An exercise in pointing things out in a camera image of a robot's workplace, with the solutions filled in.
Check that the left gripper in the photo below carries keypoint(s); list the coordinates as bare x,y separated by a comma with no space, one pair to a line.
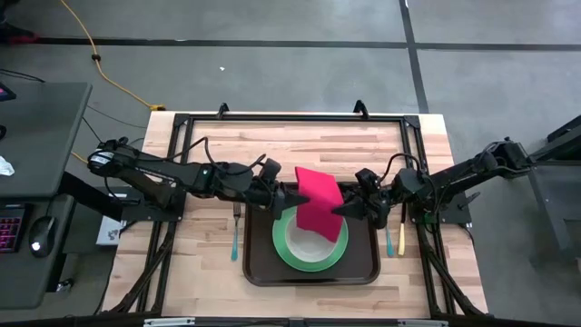
245,188

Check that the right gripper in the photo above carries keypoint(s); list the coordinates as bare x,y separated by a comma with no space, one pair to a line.
381,206

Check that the red cloth napkin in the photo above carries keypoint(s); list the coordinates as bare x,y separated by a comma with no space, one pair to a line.
318,204

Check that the cream bowl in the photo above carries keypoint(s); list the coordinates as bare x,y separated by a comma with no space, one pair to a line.
308,247

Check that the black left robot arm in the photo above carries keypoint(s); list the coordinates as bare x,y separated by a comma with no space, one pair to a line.
154,168

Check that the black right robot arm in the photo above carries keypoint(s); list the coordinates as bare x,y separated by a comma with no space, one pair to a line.
454,175

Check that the dark brown serving tray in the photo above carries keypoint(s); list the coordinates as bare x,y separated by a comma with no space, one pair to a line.
358,268

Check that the green plate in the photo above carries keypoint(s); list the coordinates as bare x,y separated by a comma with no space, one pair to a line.
318,265

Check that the white printed box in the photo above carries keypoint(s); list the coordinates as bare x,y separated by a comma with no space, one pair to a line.
110,231

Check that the dark metal cart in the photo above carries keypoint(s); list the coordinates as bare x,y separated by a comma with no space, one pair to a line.
558,204

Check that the black computer mouse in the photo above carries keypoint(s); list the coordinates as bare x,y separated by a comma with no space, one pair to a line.
42,236

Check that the grey desk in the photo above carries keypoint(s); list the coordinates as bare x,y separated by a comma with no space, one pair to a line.
41,136

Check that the black keyboard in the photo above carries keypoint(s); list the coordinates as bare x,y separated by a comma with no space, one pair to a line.
10,227

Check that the white crumpled tissue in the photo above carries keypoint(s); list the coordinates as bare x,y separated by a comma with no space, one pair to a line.
5,165

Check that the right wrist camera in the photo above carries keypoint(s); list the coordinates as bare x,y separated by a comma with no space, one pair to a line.
367,178

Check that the black aluminium table frame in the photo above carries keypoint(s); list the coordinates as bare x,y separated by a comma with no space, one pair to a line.
295,117

